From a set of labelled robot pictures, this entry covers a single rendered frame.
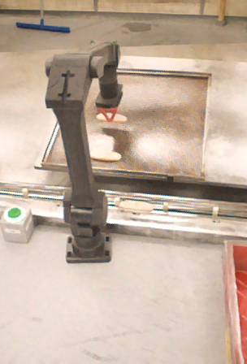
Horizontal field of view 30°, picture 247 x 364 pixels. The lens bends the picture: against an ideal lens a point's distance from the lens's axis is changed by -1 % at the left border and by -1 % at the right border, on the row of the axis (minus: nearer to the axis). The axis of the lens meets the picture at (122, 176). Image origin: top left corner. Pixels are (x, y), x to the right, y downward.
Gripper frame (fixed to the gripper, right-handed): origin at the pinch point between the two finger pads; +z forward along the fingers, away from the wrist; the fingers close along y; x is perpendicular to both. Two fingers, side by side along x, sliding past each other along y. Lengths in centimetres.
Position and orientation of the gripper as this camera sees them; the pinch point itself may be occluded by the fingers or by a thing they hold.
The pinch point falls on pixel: (111, 115)
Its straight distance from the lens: 148.0
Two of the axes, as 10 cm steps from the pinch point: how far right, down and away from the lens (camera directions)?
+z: 0.6, 6.6, 7.4
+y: 2.3, -7.4, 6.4
